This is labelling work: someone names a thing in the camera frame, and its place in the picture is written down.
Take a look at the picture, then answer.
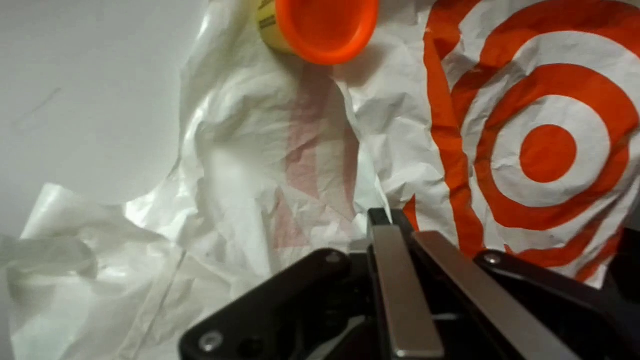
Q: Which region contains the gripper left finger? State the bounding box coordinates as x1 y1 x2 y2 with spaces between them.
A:
365 205 447 360

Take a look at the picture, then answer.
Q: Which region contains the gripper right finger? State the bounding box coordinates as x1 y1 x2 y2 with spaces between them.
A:
390 207 583 360

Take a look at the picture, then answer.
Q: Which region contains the white plastic bag red bullseye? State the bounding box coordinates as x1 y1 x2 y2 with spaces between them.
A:
0 0 640 360

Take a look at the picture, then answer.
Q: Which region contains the yellow play dough container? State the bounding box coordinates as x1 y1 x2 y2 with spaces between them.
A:
256 0 381 67

